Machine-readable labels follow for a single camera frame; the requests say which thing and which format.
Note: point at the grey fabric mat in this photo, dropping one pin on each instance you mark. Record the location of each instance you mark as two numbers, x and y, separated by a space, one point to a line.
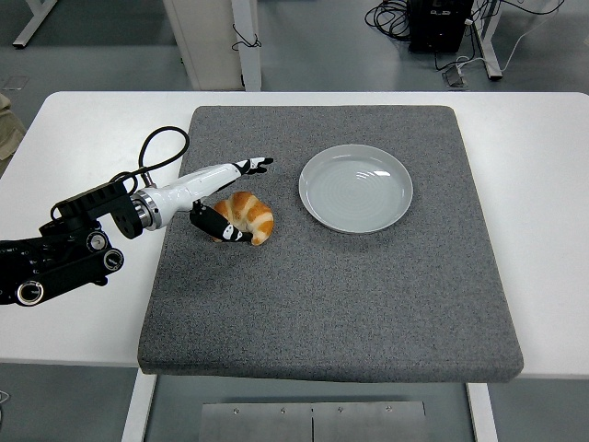
322 299

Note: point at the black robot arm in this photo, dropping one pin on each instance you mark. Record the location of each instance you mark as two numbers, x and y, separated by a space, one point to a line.
83 207

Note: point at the person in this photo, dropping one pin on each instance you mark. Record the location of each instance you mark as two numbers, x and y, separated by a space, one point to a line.
8 133

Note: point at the white desk leg with foot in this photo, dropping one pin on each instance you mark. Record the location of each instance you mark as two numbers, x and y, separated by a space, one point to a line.
488 41

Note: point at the beige cabinet panel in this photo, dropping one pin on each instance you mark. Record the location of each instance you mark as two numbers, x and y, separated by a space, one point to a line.
207 27

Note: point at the golden brown croissant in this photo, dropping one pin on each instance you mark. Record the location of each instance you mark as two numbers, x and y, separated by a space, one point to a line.
253 212

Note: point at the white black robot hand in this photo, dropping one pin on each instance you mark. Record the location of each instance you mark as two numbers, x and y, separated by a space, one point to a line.
198 184

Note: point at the slanted white desk leg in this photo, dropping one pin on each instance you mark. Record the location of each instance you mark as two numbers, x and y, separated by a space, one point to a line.
32 23

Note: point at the grey floor outlet cover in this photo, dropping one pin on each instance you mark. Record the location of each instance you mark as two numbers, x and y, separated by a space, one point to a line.
16 82

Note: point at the white square post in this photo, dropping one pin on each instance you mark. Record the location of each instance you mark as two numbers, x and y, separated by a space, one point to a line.
248 64

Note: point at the black computer tower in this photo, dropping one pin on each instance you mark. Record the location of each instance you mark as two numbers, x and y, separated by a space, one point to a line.
437 27

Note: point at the white table leg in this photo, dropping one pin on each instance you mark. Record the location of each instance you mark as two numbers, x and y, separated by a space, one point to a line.
483 414
135 410

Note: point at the round grey plate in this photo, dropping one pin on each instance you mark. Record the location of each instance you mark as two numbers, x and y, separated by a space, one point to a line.
354 193

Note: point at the grey floor socket box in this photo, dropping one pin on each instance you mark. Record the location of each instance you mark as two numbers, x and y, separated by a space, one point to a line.
455 77

